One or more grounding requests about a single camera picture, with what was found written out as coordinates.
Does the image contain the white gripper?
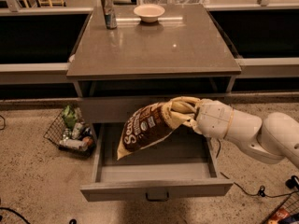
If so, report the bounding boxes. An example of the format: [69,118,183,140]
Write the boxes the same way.
[170,96,234,138]

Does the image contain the black wire basket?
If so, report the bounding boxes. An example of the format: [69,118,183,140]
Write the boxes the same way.
[44,110,95,157]
[261,192,299,224]

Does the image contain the silver blue drink can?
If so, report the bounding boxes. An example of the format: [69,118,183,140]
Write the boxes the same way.
[101,0,117,29]

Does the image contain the black wire basket right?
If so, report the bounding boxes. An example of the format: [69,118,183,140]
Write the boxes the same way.
[261,192,299,224]

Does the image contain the brown chip bag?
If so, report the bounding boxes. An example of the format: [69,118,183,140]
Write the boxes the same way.
[117,101,192,160]

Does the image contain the red snack packet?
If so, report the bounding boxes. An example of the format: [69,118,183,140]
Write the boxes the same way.
[267,208,290,224]

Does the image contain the black floor cable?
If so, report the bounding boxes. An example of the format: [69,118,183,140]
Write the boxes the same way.
[212,134,299,200]

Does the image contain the black wire basket left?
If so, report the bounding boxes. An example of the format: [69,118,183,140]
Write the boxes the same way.
[44,110,95,157]

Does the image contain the grey drawer cabinet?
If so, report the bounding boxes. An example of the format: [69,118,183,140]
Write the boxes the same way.
[66,3,243,203]

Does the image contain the green snack bag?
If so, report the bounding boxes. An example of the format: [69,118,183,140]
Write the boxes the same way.
[62,105,78,129]

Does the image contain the open grey middle drawer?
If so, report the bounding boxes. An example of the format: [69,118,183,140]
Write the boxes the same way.
[80,123,233,202]

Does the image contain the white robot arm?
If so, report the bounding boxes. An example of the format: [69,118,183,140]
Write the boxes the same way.
[171,97,299,168]

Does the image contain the black drawer handle lower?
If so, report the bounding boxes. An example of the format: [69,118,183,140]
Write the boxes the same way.
[145,191,169,202]

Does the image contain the white bowl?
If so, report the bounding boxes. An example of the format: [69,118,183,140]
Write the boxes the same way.
[134,4,165,23]

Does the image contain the white bottle in basket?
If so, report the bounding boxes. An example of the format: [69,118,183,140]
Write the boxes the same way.
[59,139,88,151]

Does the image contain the closed grey upper drawer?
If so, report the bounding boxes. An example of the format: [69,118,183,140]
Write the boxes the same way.
[77,93,233,123]

